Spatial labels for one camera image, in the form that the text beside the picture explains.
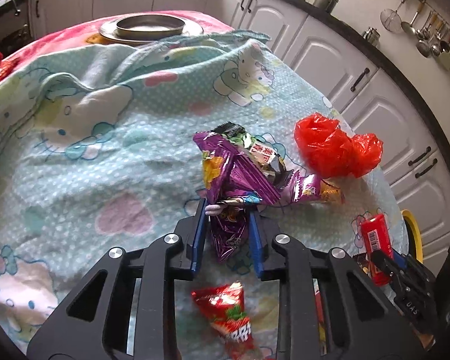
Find red cylindrical tube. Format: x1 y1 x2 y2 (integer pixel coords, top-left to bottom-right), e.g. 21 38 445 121
359 214 393 287

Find purple snack wrapper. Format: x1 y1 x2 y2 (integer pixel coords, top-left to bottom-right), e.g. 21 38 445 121
192 130 347 265

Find red plastic bag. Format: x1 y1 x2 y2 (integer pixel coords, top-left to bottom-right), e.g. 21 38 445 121
294 113 384 178

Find yellow red snack box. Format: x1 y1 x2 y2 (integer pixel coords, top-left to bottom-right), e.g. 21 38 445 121
313 279 328 355

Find yellow rimmed trash bin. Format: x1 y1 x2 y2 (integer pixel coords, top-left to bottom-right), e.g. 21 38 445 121
401 210 424 263

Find white lower kitchen cabinets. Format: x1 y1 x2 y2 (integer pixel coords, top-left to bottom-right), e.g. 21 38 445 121
28 0 450 270

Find brown chocolate bar wrapper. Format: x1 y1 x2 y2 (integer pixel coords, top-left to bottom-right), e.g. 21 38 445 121
353 253 371 277

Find red strawberry snack wrapper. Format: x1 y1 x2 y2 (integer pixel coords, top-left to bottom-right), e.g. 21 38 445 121
191 281 256 359

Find black green snack wrapper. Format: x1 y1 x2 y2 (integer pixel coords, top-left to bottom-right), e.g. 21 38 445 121
212 122 293 190

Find hello kitty light blue blanket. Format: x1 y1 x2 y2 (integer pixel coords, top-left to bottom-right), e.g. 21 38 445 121
0 31 421 359

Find hanging green spatula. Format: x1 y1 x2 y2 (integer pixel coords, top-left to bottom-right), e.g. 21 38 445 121
438 40 450 72

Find round steel pan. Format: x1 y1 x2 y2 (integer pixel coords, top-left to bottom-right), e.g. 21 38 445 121
99 14 204 46

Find pink blanket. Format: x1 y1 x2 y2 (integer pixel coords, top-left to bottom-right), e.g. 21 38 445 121
0 10 234 81

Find small steel teapot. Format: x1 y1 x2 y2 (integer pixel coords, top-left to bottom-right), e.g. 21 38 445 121
362 27 380 47

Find hanging steel ladle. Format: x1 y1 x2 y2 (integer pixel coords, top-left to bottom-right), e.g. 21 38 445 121
401 0 426 36

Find dark metal pot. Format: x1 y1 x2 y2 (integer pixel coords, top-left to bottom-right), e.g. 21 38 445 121
313 0 339 14

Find hanging wire skimmer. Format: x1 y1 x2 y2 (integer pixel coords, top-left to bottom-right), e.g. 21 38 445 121
379 0 407 34

